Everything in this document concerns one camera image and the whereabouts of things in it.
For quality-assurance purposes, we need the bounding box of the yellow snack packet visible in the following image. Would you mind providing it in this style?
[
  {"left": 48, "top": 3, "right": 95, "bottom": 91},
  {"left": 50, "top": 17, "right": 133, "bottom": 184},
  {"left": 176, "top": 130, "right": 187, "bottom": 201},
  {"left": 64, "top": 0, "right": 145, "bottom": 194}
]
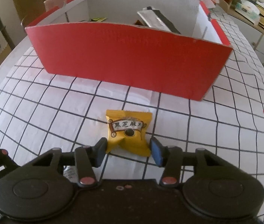
[{"left": 105, "top": 109, "right": 153, "bottom": 157}]

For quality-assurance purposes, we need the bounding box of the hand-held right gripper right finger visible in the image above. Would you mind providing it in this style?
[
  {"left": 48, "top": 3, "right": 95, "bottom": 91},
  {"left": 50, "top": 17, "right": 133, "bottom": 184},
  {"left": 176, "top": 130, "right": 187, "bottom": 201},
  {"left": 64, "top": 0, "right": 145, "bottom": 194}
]
[{"left": 150, "top": 137, "right": 231, "bottom": 187}]

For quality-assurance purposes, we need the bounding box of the white checked tablecloth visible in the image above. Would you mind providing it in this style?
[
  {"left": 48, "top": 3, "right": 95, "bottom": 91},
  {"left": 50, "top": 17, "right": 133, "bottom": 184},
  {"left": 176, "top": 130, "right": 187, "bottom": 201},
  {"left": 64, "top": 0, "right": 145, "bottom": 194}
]
[{"left": 0, "top": 2, "right": 264, "bottom": 215}]

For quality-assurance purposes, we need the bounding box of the small white snack packet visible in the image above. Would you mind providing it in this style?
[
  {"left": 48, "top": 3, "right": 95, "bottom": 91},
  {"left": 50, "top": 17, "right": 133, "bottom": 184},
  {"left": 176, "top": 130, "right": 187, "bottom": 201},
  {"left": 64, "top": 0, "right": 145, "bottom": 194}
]
[{"left": 63, "top": 166, "right": 77, "bottom": 183}]

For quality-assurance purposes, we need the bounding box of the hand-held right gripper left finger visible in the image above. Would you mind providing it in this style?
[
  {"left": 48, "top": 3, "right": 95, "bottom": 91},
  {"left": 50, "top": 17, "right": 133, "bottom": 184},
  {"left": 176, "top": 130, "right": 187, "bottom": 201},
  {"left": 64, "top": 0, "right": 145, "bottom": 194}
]
[{"left": 31, "top": 137, "right": 108, "bottom": 187}]

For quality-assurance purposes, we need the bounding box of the red cardboard box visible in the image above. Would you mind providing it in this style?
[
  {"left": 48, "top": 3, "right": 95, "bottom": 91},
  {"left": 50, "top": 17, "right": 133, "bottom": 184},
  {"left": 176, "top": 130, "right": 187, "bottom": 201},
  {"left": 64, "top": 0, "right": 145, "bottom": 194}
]
[{"left": 24, "top": 0, "right": 234, "bottom": 102}]

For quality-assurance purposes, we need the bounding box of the silver black snack packet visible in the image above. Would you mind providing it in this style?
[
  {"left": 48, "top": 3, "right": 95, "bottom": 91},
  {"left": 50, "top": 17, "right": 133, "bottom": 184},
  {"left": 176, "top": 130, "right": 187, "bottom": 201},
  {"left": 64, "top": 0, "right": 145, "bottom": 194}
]
[{"left": 137, "top": 6, "right": 181, "bottom": 34}]

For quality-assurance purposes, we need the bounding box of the green white tissue box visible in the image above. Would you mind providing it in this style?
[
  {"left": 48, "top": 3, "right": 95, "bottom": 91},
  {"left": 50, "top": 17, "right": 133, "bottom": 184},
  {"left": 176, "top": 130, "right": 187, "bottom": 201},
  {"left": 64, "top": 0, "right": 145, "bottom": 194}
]
[{"left": 235, "top": 0, "right": 260, "bottom": 25}]

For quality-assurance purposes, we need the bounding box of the pink cloth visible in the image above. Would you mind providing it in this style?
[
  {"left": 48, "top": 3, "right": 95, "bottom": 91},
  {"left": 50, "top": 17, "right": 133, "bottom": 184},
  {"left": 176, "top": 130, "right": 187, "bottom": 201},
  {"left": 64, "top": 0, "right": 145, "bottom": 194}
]
[{"left": 44, "top": 0, "right": 68, "bottom": 12}]

